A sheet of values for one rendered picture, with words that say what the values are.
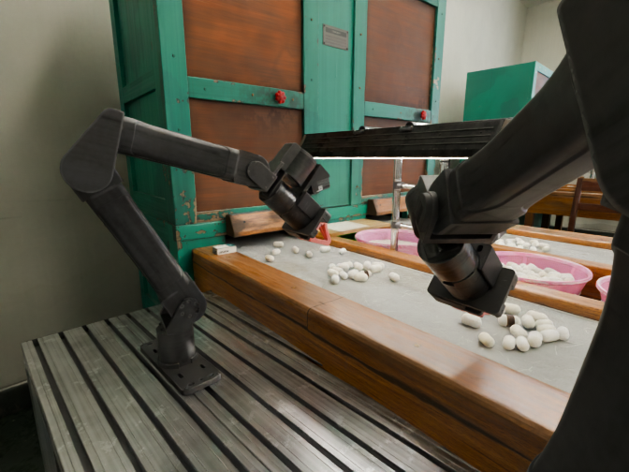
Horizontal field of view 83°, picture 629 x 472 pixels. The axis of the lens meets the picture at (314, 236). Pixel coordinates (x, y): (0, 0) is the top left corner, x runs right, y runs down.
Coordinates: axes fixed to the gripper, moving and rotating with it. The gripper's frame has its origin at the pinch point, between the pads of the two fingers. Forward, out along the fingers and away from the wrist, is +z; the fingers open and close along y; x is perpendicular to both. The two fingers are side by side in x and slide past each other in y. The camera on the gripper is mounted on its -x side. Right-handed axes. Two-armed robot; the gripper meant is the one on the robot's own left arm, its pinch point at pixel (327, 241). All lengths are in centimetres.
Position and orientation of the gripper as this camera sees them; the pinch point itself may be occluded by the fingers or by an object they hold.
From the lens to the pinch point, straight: 80.5
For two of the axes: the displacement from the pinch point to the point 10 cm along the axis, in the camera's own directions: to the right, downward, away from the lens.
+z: 5.9, 5.3, 6.1
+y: -6.3, -1.7, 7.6
